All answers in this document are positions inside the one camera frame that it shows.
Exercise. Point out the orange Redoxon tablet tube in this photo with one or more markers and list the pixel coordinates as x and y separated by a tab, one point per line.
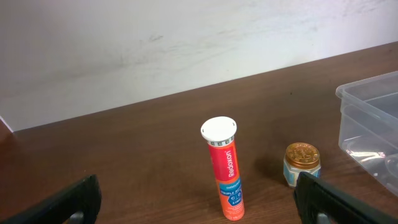
219	133

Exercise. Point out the clear plastic container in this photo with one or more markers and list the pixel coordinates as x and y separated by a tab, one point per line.
368	129

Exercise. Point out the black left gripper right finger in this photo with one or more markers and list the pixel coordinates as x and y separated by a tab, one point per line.
320	202

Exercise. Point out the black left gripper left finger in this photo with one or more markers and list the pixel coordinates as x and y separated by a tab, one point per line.
78	203

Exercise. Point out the small jar gold lid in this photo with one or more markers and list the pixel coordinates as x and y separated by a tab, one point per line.
300	157

